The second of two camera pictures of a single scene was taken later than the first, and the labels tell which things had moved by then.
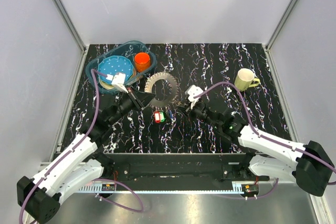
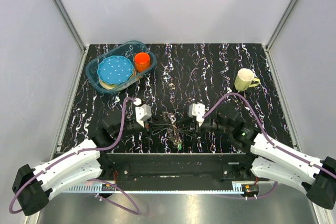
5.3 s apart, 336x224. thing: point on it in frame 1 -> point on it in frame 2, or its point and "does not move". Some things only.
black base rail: x=216 y=168 does not move
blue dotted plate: x=113 y=64 does not move
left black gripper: x=143 y=99 -> x=155 y=122
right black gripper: x=188 y=110 -> x=188 y=130
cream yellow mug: x=245 y=79 does not move
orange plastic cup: x=142 y=61 does not move
